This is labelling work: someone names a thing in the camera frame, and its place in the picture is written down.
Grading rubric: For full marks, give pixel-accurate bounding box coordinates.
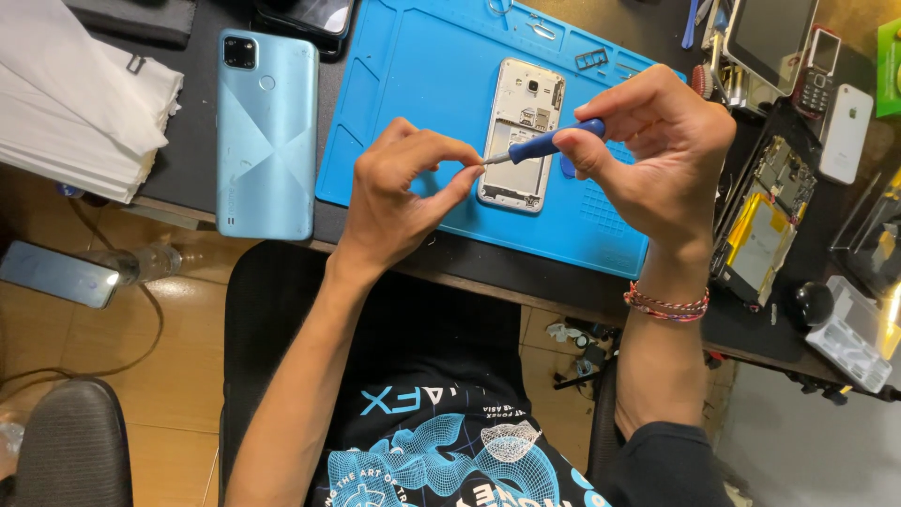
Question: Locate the metal tool holder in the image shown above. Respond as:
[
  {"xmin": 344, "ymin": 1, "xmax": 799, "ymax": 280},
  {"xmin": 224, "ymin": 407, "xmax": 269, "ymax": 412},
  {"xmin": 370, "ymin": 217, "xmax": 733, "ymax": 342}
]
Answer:
[{"xmin": 702, "ymin": 28, "xmax": 764, "ymax": 117}]

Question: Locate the light blue smartphone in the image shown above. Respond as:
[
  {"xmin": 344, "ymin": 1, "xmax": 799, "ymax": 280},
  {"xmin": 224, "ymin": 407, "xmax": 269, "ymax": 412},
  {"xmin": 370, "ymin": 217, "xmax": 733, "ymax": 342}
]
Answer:
[{"xmin": 215, "ymin": 28, "xmax": 321, "ymax": 242}]

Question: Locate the white smartphone without back cover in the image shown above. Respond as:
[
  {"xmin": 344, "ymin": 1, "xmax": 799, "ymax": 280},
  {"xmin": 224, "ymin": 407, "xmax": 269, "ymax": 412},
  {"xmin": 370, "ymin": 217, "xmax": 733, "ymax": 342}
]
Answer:
[{"xmin": 476, "ymin": 57, "xmax": 567, "ymax": 214}]

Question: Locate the black round knob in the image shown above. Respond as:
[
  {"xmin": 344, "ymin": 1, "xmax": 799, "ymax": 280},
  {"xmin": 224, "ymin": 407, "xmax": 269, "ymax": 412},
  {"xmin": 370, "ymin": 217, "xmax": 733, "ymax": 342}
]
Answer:
[{"xmin": 787, "ymin": 281, "xmax": 836, "ymax": 329}]

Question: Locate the black card tray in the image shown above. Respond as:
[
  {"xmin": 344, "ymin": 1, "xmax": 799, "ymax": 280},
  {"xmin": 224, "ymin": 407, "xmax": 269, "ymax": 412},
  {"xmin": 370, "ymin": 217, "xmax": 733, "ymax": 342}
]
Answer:
[{"xmin": 574, "ymin": 47, "xmax": 611, "ymax": 72}]

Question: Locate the disassembled tablet with yellow battery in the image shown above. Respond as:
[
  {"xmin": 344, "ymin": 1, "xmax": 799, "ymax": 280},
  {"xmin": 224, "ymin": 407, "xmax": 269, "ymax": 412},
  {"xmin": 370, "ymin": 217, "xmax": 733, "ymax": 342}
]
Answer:
[{"xmin": 710, "ymin": 134, "xmax": 822, "ymax": 308}]

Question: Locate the black fabric pouch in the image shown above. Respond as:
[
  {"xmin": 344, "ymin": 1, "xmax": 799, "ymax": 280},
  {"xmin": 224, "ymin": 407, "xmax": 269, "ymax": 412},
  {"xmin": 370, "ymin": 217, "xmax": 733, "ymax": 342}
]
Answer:
[{"xmin": 62, "ymin": 0, "xmax": 199, "ymax": 49}]

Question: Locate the red black keypad phone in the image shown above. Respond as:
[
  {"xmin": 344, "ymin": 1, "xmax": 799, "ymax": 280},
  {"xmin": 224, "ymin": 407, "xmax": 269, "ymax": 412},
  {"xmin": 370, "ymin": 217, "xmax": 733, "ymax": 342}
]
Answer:
[{"xmin": 793, "ymin": 26, "xmax": 843, "ymax": 121}]

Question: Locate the blue silicone repair mat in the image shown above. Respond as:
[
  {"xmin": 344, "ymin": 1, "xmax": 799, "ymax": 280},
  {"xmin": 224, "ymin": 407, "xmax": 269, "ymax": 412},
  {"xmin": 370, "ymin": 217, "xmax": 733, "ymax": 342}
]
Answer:
[{"xmin": 314, "ymin": 0, "xmax": 688, "ymax": 280}]

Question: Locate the clear plastic water bottle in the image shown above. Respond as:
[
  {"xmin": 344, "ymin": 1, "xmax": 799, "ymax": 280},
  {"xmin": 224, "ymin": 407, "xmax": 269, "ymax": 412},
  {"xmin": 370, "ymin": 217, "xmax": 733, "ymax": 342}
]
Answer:
[{"xmin": 77, "ymin": 243, "xmax": 184, "ymax": 287}]

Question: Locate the person's left hand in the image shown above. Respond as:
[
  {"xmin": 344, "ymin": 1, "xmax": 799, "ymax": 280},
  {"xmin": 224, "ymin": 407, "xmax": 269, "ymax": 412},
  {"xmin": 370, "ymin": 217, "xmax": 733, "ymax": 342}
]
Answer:
[{"xmin": 335, "ymin": 116, "xmax": 487, "ymax": 274}]

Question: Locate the person's right hand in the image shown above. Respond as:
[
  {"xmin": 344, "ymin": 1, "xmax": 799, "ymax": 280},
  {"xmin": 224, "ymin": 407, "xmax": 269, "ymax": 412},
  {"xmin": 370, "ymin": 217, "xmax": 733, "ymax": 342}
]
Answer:
[{"xmin": 552, "ymin": 63, "xmax": 737, "ymax": 260}]

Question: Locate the black smartphone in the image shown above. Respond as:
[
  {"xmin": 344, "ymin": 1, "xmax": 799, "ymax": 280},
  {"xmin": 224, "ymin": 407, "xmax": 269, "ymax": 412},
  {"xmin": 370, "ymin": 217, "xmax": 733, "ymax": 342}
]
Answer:
[{"xmin": 252, "ymin": 0, "xmax": 356, "ymax": 59}]

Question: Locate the smartphone with lit screen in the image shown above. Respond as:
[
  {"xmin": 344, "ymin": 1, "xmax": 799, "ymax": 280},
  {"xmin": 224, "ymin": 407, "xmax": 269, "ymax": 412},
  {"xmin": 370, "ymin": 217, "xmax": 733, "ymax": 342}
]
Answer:
[{"xmin": 0, "ymin": 240, "xmax": 121, "ymax": 310}]

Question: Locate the heap of small floor clutter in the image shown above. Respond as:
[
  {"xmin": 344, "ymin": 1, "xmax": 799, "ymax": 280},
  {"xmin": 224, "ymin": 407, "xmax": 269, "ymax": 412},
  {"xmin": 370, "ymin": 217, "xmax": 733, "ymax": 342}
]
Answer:
[{"xmin": 545, "ymin": 315, "xmax": 622, "ymax": 392}]

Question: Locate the stack of white cloths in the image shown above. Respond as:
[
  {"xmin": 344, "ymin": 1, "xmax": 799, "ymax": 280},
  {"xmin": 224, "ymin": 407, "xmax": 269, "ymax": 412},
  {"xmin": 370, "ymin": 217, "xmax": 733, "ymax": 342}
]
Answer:
[{"xmin": 0, "ymin": 0, "xmax": 186, "ymax": 206}]

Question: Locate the green box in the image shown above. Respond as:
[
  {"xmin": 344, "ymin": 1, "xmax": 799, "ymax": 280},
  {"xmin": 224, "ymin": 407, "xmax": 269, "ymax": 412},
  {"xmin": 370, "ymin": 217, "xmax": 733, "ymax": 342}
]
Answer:
[{"xmin": 876, "ymin": 17, "xmax": 901, "ymax": 119}]

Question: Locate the silver tablet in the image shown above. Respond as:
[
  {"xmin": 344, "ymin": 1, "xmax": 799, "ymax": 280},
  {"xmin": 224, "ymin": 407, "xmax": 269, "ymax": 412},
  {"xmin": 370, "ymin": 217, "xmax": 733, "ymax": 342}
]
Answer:
[{"xmin": 723, "ymin": 0, "xmax": 822, "ymax": 98}]

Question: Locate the braided red wrist bracelet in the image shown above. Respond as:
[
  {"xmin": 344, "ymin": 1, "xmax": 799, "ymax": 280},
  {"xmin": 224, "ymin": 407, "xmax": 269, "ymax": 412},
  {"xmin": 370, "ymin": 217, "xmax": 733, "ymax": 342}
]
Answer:
[{"xmin": 623, "ymin": 279, "xmax": 711, "ymax": 324}]

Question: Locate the blue handled screwdriver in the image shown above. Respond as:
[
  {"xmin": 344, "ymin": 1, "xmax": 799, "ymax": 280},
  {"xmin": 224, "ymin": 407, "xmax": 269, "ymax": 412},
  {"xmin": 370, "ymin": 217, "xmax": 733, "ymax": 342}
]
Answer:
[{"xmin": 482, "ymin": 118, "xmax": 607, "ymax": 167}]

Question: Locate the blue plastic spudger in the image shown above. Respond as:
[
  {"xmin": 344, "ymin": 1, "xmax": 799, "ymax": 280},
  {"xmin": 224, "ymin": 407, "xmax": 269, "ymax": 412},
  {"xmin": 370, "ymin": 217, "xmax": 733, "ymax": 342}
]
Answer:
[{"xmin": 680, "ymin": 0, "xmax": 701, "ymax": 51}]

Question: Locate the black printed t-shirt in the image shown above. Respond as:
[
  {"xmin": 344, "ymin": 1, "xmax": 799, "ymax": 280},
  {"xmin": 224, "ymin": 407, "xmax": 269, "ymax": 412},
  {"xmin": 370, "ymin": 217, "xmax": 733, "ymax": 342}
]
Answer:
[{"xmin": 303, "ymin": 271, "xmax": 737, "ymax": 507}]

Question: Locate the black cable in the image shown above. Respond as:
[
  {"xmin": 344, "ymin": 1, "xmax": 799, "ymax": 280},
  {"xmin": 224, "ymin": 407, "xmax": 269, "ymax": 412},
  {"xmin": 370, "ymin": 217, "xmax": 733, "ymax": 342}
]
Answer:
[{"xmin": 0, "ymin": 197, "xmax": 167, "ymax": 407}]

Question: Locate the red bristle brush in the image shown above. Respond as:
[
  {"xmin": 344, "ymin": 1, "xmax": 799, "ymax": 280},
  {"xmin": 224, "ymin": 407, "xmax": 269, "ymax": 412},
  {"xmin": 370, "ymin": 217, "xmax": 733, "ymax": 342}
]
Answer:
[{"xmin": 690, "ymin": 62, "xmax": 716, "ymax": 100}]

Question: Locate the black padded chair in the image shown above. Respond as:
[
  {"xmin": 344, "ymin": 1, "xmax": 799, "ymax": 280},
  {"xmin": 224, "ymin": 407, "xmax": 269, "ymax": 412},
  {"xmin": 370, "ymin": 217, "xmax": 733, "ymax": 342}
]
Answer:
[{"xmin": 13, "ymin": 377, "xmax": 135, "ymax": 507}]

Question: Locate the white smartphone back up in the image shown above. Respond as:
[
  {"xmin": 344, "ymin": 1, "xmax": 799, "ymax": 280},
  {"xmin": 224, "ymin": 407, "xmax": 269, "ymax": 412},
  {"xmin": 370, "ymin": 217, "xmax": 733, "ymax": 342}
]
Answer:
[{"xmin": 818, "ymin": 83, "xmax": 875, "ymax": 186}]

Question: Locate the clear plastic parts tray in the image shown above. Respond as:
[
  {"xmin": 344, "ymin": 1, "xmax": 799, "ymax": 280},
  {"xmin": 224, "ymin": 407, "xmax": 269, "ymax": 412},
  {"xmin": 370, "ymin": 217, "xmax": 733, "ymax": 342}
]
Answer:
[{"xmin": 804, "ymin": 275, "xmax": 895, "ymax": 394}]

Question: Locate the black desk mat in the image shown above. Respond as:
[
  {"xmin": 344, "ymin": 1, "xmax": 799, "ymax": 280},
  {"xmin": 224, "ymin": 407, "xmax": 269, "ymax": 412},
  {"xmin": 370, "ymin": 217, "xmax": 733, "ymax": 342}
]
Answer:
[{"xmin": 700, "ymin": 99, "xmax": 846, "ymax": 364}]

